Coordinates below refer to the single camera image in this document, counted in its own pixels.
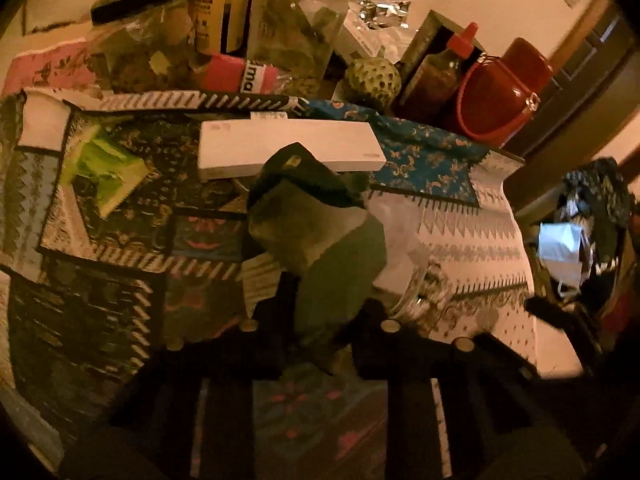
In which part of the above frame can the white paper slip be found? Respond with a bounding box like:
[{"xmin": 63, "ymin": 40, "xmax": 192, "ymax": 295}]
[{"xmin": 241, "ymin": 255, "xmax": 282, "ymax": 314}]

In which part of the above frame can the dark wooden door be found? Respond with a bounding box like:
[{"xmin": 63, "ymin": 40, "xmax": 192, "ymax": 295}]
[{"xmin": 500, "ymin": 0, "xmax": 640, "ymax": 206}]

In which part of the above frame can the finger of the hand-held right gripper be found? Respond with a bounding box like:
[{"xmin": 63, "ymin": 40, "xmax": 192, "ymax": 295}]
[{"xmin": 525, "ymin": 297, "xmax": 604, "ymax": 362}]

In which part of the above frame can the green cloth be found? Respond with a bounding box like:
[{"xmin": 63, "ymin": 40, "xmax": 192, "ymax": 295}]
[{"xmin": 246, "ymin": 142, "xmax": 389, "ymax": 376}]

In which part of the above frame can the custard apple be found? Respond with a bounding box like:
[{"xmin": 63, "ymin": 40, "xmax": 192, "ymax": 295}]
[{"xmin": 344, "ymin": 57, "xmax": 404, "ymax": 109}]

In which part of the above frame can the bright green packet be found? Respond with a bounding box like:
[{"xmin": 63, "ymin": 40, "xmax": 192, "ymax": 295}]
[{"xmin": 60, "ymin": 125, "xmax": 149, "ymax": 217}]

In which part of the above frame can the silver foil packet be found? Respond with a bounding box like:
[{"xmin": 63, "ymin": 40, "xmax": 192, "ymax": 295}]
[{"xmin": 350, "ymin": 0, "xmax": 414, "ymax": 29}]

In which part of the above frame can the red white tube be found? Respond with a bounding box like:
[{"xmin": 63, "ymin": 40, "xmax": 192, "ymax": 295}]
[{"xmin": 192, "ymin": 52, "xmax": 281, "ymax": 96}]

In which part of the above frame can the red plastic jug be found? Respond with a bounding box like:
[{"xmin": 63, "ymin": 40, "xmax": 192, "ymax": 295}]
[{"xmin": 442, "ymin": 37, "xmax": 554, "ymax": 147}]

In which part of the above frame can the long white box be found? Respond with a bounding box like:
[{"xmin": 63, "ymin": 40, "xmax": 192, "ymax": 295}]
[{"xmin": 197, "ymin": 119, "xmax": 388, "ymax": 181}]

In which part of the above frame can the white face mask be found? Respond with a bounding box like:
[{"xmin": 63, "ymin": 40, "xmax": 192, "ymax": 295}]
[{"xmin": 537, "ymin": 222, "xmax": 587, "ymax": 283}]

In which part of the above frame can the brown bottle with yellow label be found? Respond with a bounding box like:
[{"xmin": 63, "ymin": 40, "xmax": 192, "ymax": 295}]
[{"xmin": 192, "ymin": 0, "xmax": 254, "ymax": 56}]

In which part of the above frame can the dark gift box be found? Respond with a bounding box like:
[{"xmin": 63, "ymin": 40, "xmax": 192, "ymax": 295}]
[{"xmin": 399, "ymin": 10, "xmax": 487, "ymax": 107}]

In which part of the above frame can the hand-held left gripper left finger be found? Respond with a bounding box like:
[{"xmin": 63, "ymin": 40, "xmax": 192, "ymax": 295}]
[{"xmin": 107, "ymin": 272, "xmax": 301, "ymax": 480}]

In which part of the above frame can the pink plastic bag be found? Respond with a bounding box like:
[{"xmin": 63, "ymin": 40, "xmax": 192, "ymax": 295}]
[{"xmin": 9, "ymin": 42, "xmax": 102, "ymax": 95}]

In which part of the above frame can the black patterned bag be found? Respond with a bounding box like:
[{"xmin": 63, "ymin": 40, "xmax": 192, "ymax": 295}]
[{"xmin": 564, "ymin": 157, "xmax": 634, "ymax": 263}]

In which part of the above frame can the herb jar with black lid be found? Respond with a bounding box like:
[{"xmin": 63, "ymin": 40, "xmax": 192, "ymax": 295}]
[{"xmin": 90, "ymin": 0, "xmax": 197, "ymax": 94}]

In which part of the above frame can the white plastic packaging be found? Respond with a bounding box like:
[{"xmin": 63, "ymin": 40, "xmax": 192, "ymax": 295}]
[{"xmin": 334, "ymin": 19, "xmax": 422, "ymax": 63}]

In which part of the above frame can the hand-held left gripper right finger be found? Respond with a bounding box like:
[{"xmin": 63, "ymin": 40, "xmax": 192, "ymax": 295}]
[{"xmin": 350, "ymin": 300, "xmax": 546, "ymax": 480}]

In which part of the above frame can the sauce bottle with red cap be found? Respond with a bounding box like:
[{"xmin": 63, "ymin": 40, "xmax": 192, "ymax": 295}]
[{"xmin": 400, "ymin": 22, "xmax": 479, "ymax": 122}]

